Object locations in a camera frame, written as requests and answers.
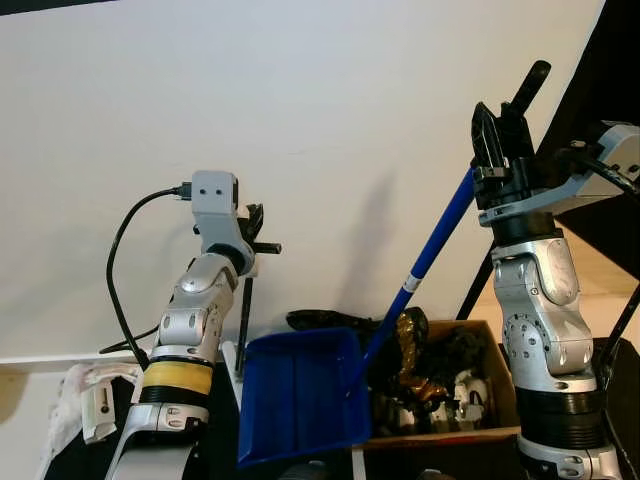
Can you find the black shaggy bundle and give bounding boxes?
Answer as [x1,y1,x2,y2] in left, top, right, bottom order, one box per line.
[425,325,499,407]

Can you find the white and grey boxed items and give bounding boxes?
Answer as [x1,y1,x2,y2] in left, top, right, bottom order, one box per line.
[452,370,494,427]

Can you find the brown cardboard box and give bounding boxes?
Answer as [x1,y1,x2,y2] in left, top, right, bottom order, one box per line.
[355,318,523,453]

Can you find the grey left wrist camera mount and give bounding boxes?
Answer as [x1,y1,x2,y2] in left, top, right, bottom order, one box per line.
[190,170,257,273]

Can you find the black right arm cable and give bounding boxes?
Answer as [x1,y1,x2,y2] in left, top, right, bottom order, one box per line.
[558,142,640,393]

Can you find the gold and black crumpled item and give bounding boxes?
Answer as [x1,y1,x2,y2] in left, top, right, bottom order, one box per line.
[372,310,433,403]

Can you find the black crumpled bag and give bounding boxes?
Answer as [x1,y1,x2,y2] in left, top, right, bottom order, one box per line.
[285,309,401,338]

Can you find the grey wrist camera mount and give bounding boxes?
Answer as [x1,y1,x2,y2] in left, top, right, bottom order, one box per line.
[480,122,640,226]
[190,170,257,273]

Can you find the black and white hand broom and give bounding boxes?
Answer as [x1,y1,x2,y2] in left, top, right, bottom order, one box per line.
[222,270,255,383]

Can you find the blue long-handled dustpan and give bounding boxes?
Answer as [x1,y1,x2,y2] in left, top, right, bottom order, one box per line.
[237,60,553,471]

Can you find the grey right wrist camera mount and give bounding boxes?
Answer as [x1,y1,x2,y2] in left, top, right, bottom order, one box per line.
[480,122,640,226]

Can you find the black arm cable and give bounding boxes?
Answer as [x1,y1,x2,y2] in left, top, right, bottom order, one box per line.
[100,184,196,369]
[558,142,640,393]

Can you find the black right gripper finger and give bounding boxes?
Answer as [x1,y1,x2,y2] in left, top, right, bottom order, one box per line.
[500,100,533,169]
[471,100,501,171]

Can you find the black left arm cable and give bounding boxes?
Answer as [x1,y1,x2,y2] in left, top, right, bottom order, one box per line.
[100,184,196,369]

